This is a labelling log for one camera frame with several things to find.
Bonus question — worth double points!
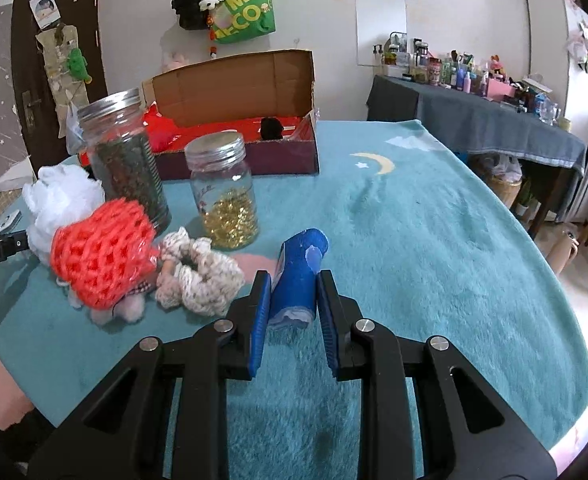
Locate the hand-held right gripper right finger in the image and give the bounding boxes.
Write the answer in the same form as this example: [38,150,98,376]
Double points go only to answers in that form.
[315,270,559,480]

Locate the clear plastic bag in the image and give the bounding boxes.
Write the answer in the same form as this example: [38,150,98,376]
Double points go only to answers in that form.
[66,105,92,156]

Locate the white wall panel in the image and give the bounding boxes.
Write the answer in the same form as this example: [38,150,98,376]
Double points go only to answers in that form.
[352,0,408,67]

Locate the beige fabric hanging organizer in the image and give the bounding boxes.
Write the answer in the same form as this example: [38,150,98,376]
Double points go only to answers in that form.
[36,22,92,106]

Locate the green tote bag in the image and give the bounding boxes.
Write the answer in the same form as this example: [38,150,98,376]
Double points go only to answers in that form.
[211,0,277,44]

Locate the white mesh bath puff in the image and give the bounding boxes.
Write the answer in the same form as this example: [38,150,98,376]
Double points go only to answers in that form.
[22,162,105,266]

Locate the wicker basket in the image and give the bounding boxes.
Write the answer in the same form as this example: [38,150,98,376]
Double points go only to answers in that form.
[486,157,525,208]

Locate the small glass jar gold pieces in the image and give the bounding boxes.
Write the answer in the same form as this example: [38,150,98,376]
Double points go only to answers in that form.
[184,132,261,251]

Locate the brown cardboard box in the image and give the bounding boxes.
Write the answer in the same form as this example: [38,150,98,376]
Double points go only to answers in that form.
[141,49,321,181]

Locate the black pom-pom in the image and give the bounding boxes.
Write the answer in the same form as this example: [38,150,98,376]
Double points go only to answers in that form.
[259,116,285,141]

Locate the dark brown door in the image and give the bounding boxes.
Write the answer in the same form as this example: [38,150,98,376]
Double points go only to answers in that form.
[11,0,109,161]

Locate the side table with grey cloth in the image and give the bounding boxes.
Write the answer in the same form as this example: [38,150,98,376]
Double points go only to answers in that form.
[366,75,587,238]

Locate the group of cosmetic bottles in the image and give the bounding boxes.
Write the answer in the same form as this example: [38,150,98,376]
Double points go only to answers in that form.
[372,32,572,133]

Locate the large glass jar dark leaves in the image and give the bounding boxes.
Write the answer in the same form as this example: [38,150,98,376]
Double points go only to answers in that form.
[76,87,173,236]

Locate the metal door handle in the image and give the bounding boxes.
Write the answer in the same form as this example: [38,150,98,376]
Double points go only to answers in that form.
[22,91,42,133]

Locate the photo on door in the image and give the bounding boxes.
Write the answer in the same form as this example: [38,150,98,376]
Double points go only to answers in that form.
[28,0,60,28]

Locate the green plush toy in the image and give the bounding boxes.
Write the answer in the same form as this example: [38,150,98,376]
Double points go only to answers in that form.
[67,47,93,83]

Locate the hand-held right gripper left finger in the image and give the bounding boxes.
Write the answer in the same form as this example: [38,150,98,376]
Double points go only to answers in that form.
[26,270,275,480]

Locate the cream crocheted scrunchie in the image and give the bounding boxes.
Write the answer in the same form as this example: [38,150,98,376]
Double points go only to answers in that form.
[155,226,245,317]

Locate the pink plush toy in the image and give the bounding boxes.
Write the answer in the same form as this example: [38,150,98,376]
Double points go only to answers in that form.
[162,51,189,73]

